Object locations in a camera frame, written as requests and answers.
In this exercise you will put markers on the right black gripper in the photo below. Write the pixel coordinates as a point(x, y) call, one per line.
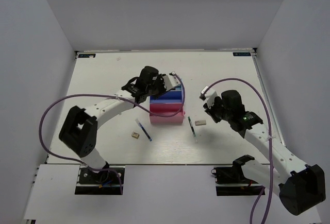
point(210, 110)

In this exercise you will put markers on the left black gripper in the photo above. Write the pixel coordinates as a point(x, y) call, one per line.
point(160, 80)

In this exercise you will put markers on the white eraser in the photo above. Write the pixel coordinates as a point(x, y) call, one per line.
point(200, 122)

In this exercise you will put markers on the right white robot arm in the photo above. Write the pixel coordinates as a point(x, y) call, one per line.
point(298, 185)

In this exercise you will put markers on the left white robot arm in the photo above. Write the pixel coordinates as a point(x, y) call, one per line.
point(79, 131)

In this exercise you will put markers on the pink drawer container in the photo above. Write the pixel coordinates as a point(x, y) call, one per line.
point(166, 113)

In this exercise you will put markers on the dark blue drawer container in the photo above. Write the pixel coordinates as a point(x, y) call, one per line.
point(174, 96)

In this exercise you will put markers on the light blue drawer container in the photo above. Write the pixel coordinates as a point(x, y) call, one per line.
point(178, 88)

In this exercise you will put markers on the green ink pen refill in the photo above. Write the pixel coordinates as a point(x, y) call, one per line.
point(192, 129)

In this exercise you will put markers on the small tan eraser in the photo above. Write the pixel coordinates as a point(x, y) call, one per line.
point(135, 135)

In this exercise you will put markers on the right blue corner label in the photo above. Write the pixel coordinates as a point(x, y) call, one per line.
point(241, 54)

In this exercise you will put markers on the blue corner label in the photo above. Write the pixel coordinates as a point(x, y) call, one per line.
point(241, 54)
point(86, 55)

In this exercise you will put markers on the blue ink pen refill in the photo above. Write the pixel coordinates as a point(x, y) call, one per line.
point(143, 129)

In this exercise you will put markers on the left blue corner label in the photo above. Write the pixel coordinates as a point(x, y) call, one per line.
point(86, 55)

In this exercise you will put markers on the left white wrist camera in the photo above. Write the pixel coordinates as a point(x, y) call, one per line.
point(171, 81)

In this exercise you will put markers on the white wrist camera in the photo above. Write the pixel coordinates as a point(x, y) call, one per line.
point(208, 95)
point(171, 81)

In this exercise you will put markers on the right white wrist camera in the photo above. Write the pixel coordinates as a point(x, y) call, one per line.
point(208, 95)

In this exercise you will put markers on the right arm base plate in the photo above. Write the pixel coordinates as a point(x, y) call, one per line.
point(227, 184)

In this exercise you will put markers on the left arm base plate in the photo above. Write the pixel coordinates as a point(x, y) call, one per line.
point(106, 183)

